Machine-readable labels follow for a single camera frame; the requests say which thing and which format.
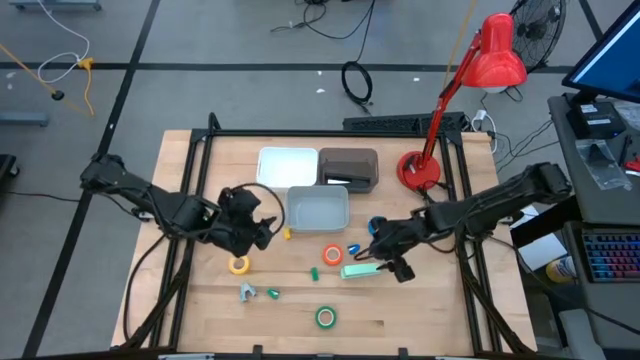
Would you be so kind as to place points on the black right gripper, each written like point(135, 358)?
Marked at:
point(395, 239)

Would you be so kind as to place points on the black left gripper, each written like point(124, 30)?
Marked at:
point(240, 220)

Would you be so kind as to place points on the blue mini stapler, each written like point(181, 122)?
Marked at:
point(354, 249)

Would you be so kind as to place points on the yellow mini stapler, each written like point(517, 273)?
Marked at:
point(287, 233)

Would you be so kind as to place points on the blue tape roll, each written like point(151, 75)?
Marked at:
point(370, 226)

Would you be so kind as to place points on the mint green stapler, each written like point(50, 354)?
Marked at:
point(357, 271)

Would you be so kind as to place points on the yellow tape roll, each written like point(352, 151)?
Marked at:
point(231, 264)

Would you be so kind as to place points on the orange tape roll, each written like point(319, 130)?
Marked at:
point(325, 255)

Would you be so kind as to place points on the green mini stapler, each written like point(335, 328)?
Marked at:
point(273, 294)
point(314, 274)

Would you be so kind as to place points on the grey-blue staple remover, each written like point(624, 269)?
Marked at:
point(246, 292)

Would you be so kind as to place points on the large black stapler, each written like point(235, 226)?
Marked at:
point(357, 176)

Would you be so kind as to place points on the green tape roll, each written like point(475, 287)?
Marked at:
point(317, 318)

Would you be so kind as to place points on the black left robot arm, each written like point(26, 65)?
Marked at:
point(165, 205)

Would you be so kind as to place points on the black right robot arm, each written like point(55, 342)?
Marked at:
point(500, 200)

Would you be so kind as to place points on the grey plastic bin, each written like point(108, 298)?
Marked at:
point(317, 210)

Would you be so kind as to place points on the white plastic bin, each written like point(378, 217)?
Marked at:
point(287, 167)

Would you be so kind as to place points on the brown plastic bin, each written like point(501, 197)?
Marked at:
point(347, 157)

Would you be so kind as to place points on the black power strip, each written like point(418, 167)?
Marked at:
point(385, 123)

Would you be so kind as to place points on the white box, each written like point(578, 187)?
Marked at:
point(542, 251)

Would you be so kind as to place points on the white power adapter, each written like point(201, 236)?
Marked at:
point(481, 116)

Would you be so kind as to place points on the yellow wipes container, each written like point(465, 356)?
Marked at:
point(560, 270)

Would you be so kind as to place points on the red desk lamp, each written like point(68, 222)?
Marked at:
point(495, 55)

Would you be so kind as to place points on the grey side desk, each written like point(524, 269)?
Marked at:
point(600, 205)

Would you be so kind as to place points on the backlit computer keyboard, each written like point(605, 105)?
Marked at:
point(612, 255)

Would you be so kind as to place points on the clear plastic bag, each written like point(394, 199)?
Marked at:
point(600, 165)

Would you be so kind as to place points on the small black computer box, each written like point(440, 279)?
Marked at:
point(595, 120)

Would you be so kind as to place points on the black cart base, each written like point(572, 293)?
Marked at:
point(6, 170)

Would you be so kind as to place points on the grey metal floor bar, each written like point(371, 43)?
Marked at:
point(22, 119)
point(55, 5)

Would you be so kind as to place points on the red tool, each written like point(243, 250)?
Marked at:
point(635, 165)

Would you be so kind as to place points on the black floor fan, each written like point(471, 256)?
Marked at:
point(542, 30)

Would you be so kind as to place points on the computer monitor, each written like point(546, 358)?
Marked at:
point(610, 65)

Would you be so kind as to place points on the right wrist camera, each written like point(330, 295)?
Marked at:
point(404, 272)

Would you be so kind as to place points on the black metal table frame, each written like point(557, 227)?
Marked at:
point(325, 133)

